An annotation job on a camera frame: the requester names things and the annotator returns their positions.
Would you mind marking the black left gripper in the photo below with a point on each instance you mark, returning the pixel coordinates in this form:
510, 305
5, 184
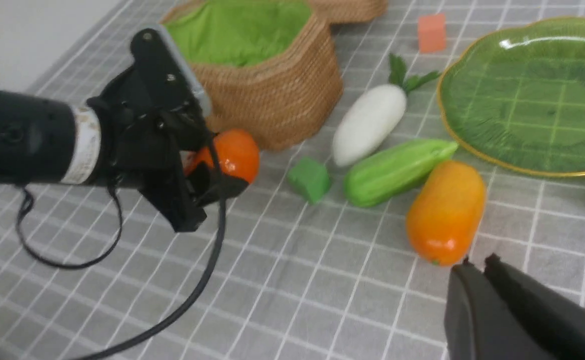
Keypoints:
152, 113

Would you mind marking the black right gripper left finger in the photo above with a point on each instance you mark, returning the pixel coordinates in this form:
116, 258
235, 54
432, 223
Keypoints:
478, 324

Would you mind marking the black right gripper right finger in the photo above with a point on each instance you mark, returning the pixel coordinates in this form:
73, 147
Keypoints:
554, 322

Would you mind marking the orange persimmon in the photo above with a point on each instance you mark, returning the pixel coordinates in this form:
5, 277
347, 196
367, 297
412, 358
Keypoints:
238, 154

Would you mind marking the orange mango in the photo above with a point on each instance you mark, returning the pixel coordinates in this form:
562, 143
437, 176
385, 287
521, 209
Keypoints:
443, 219

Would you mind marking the light green gourd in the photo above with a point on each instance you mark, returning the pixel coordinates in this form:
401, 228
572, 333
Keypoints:
395, 170

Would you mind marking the white radish with leaves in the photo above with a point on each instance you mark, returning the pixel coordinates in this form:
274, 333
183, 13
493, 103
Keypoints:
375, 113

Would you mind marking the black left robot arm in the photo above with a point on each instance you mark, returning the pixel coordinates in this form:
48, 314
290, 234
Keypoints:
52, 142

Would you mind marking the green foam cube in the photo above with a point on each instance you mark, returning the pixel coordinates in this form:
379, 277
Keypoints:
310, 179

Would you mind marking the woven wicker basket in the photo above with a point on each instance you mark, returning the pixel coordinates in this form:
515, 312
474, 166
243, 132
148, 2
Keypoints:
267, 66

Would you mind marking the grey checked tablecloth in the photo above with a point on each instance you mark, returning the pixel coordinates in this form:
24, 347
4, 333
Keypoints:
299, 281

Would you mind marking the green leaf glass plate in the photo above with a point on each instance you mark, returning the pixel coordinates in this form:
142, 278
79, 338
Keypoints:
516, 98

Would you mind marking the woven wicker basket lid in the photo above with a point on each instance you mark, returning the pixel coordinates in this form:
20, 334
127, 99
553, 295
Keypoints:
337, 12

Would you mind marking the orange foam cube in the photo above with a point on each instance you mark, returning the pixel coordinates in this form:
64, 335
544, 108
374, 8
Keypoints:
431, 33

